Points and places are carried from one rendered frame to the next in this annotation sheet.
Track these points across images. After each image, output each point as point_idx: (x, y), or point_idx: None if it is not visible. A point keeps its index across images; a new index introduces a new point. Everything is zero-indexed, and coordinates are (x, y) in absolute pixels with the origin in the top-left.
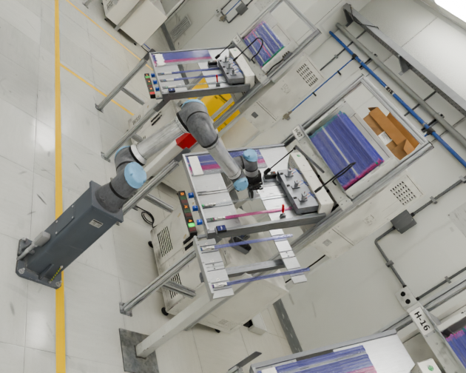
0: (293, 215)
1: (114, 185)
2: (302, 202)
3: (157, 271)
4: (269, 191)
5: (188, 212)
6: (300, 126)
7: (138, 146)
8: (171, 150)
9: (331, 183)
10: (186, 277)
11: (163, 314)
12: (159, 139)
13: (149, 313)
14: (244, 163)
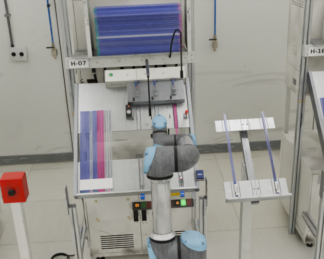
0: (184, 106)
1: None
2: (177, 92)
3: (137, 256)
4: (147, 117)
5: None
6: (77, 57)
7: (163, 232)
8: (22, 210)
9: (164, 58)
10: (175, 224)
11: None
12: (169, 206)
13: None
14: (165, 130)
